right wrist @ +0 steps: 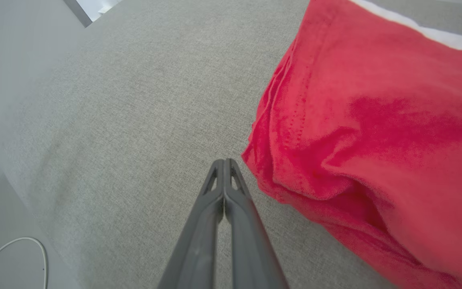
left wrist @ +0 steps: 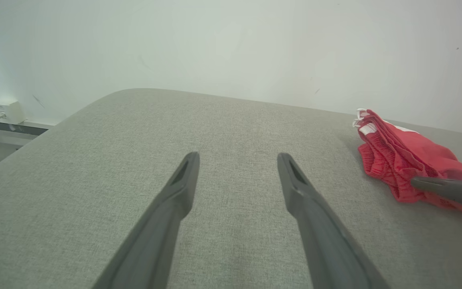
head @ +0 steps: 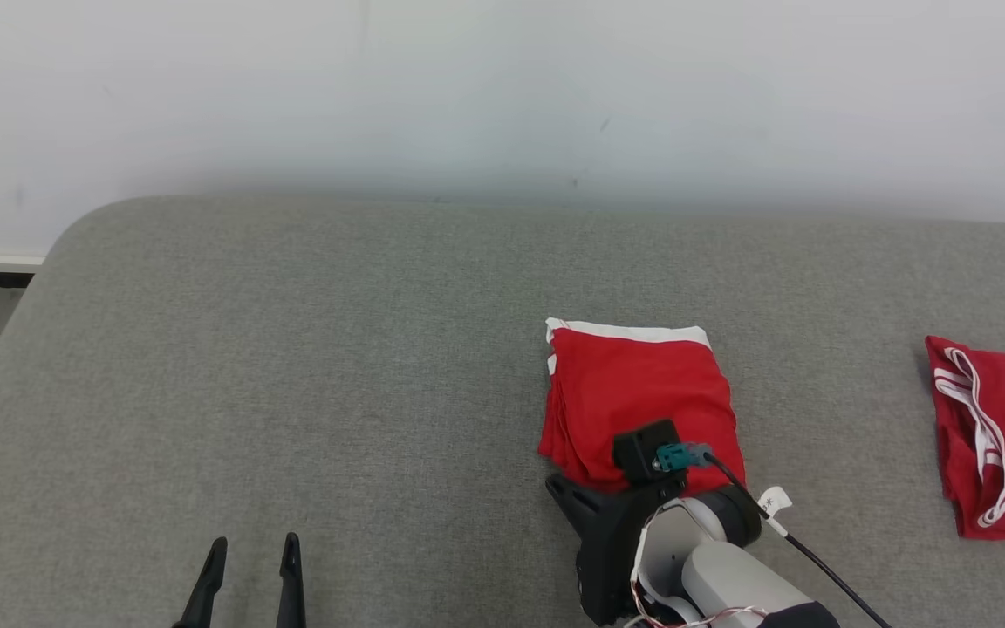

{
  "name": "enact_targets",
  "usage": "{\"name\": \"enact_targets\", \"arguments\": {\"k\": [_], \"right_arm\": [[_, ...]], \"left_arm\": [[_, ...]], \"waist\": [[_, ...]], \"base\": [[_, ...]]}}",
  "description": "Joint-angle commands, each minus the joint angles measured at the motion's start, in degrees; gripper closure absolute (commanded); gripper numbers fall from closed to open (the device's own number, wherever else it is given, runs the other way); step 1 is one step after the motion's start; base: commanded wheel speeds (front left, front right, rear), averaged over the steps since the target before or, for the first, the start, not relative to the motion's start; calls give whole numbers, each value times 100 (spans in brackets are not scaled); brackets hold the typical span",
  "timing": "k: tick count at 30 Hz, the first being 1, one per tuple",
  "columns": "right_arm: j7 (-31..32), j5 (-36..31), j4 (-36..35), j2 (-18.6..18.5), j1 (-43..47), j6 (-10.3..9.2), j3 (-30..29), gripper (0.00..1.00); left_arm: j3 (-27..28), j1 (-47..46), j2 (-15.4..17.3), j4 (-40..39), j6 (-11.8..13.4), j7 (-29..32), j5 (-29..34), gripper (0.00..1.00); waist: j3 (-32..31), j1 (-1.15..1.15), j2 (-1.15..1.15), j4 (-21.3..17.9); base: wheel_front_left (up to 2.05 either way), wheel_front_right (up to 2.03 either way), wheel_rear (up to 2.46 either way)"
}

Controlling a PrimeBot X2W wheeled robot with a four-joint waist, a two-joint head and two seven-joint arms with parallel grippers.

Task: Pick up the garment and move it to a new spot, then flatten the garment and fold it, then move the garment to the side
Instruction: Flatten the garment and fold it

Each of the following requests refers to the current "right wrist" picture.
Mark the red garment with white stripes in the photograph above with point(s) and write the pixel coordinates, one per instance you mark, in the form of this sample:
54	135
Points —
375	120

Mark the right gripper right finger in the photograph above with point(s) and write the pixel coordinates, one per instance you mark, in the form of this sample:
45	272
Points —
251	249

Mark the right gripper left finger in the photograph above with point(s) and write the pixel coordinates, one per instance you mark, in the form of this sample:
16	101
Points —
199	249

